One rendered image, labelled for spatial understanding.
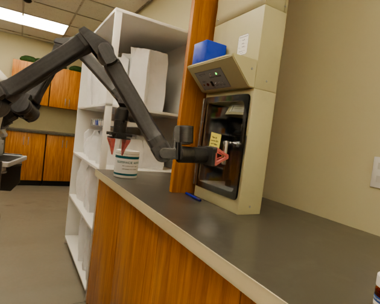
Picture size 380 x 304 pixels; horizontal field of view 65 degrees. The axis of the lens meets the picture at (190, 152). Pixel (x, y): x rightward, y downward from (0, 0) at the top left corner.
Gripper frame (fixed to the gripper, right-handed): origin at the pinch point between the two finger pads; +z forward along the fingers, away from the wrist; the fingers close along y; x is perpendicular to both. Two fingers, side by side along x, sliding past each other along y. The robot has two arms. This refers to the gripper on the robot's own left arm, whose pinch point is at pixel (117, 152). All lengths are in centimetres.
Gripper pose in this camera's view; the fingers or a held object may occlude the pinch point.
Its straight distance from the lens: 136.7
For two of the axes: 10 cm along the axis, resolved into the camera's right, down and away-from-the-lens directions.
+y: 8.6, 0.8, 5.0
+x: -4.9, -1.1, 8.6
